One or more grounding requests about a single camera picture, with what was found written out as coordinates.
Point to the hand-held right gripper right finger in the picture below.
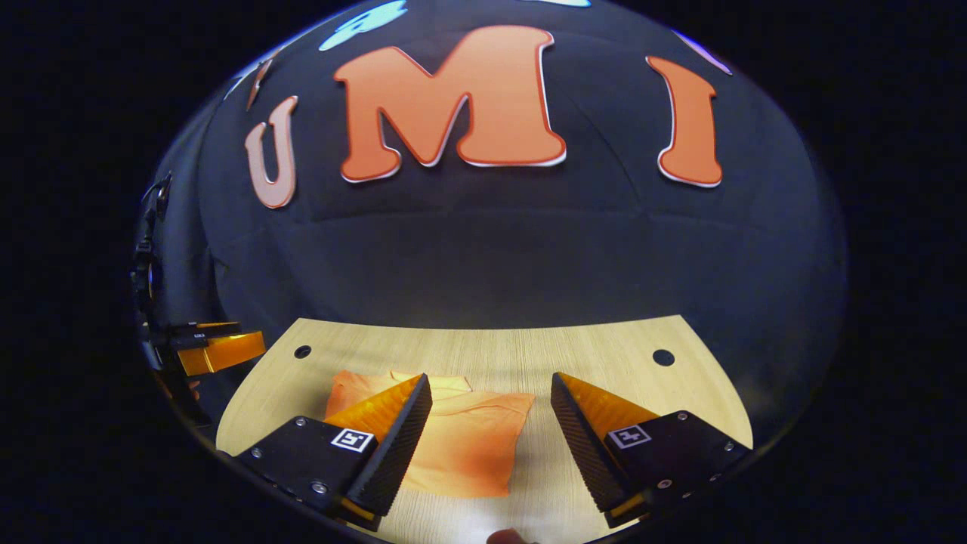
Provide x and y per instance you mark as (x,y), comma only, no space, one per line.
(582,453)

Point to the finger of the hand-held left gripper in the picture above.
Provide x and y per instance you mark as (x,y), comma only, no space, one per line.
(227,353)
(198,332)

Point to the orange collared T-shirt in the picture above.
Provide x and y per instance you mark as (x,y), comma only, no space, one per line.
(468,446)

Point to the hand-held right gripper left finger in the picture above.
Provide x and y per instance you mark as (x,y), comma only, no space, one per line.
(400,453)

